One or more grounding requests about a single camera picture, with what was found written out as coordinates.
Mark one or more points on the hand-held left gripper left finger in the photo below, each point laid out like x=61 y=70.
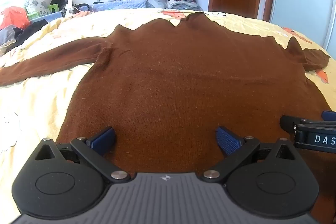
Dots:
x=103 y=138

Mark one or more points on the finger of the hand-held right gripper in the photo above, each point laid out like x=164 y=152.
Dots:
x=287 y=123
x=329 y=116

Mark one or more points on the brown knit sweater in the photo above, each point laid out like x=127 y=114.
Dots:
x=170 y=87

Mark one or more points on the floral pillow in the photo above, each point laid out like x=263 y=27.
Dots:
x=36 y=2

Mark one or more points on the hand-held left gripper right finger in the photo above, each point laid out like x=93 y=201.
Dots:
x=228 y=140

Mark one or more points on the white crumpled plastic bag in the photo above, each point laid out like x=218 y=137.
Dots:
x=68 y=7

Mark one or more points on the blue quilted cover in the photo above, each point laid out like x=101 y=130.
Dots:
x=118 y=5

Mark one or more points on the red plastic bag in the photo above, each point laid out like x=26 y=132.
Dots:
x=14 y=18

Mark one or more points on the yellow printed bed quilt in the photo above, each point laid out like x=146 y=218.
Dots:
x=34 y=98

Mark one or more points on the dark crumpled clothing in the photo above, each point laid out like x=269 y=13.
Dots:
x=23 y=32

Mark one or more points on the green plastic stool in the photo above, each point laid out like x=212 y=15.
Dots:
x=53 y=8

